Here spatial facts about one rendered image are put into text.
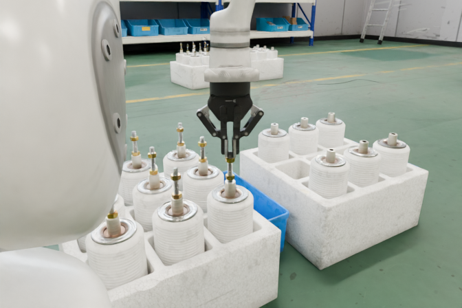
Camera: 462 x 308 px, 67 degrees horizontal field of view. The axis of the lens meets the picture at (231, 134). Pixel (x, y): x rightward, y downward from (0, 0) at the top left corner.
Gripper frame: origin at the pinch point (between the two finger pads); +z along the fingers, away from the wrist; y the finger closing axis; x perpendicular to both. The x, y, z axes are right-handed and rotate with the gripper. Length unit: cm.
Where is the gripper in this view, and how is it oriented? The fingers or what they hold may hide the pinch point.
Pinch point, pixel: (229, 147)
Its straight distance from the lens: 68.1
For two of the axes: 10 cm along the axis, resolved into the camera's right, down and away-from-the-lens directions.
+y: -10.0, 0.2, -0.5
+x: 0.5, 3.4, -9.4
